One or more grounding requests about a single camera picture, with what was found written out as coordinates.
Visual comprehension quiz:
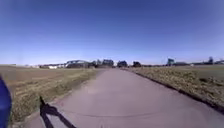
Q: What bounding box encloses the row of buildings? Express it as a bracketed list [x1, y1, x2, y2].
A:
[38, 59, 92, 70]
[166, 56, 224, 67]

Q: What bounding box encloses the dry grass field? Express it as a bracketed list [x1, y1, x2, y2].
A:
[121, 64, 224, 114]
[0, 65, 107, 127]

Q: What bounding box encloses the row of trees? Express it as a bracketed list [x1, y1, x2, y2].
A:
[90, 58, 142, 69]

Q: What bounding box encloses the grey asphalt path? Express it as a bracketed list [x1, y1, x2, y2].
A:
[20, 67, 224, 128]

